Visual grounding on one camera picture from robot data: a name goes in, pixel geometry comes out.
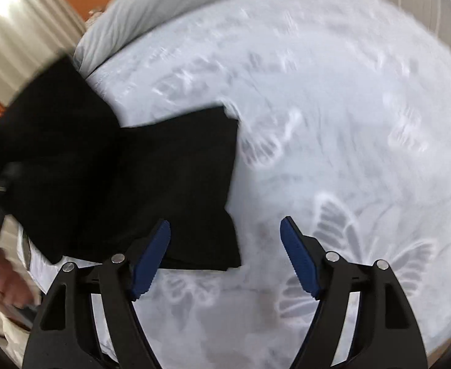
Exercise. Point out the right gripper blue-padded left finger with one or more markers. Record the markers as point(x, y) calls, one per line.
point(64, 333)

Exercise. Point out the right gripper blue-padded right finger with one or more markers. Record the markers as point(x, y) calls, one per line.
point(386, 334)

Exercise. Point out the black pants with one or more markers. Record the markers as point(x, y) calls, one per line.
point(84, 186)

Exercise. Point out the person's left hand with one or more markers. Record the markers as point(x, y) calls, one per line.
point(14, 290)

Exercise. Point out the cream curtain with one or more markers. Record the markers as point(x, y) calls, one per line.
point(32, 34)

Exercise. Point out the white floral bed sheet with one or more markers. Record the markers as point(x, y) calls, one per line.
point(344, 110)

